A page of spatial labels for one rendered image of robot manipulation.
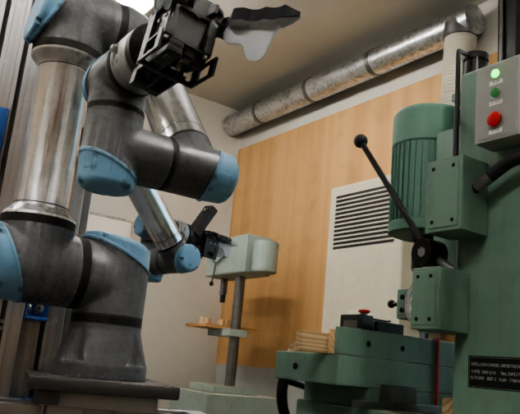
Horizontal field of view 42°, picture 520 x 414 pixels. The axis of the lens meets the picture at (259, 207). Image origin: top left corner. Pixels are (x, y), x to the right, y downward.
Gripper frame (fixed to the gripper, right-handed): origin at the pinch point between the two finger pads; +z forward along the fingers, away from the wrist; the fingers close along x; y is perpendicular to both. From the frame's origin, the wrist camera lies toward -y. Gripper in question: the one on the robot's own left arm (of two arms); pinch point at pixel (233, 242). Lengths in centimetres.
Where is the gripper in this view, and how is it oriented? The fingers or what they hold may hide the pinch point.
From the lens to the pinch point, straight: 212.5
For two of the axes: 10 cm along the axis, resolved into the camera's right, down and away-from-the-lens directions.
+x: 6.9, -0.2, -7.3
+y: -1.7, 9.7, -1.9
